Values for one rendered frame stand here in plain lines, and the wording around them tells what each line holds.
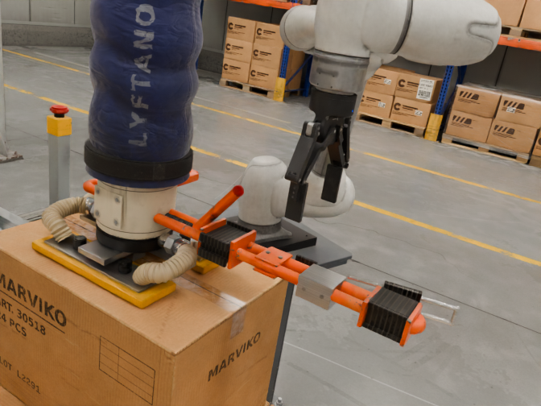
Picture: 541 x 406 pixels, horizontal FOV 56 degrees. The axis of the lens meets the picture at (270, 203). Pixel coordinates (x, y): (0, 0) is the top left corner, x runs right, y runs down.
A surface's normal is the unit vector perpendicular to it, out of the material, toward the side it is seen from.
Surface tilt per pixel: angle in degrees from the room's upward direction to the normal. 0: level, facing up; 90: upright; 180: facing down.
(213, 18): 90
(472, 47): 110
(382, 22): 92
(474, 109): 90
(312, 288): 90
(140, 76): 73
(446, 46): 119
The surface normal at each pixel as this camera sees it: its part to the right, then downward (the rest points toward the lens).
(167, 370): -0.53, 0.23
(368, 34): 0.22, 0.55
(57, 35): 0.86, 0.30
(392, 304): 0.15, -0.92
